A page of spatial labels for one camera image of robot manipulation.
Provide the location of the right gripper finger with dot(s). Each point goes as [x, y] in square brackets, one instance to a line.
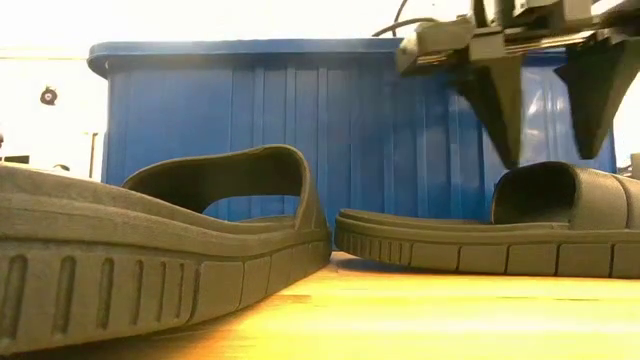
[595, 100]
[500, 110]

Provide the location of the black rubber slide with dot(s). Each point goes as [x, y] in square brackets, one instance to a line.
[150, 280]
[500, 245]

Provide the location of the blue plastic bin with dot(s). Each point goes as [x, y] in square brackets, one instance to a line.
[350, 125]

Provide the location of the dark background shelf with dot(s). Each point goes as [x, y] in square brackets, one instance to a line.
[635, 167]

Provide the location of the thin background stand pole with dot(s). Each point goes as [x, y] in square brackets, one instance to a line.
[93, 155]

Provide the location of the black background box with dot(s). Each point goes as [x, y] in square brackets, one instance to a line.
[15, 159]

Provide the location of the round black wall fixture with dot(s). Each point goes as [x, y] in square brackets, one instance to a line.
[48, 95]

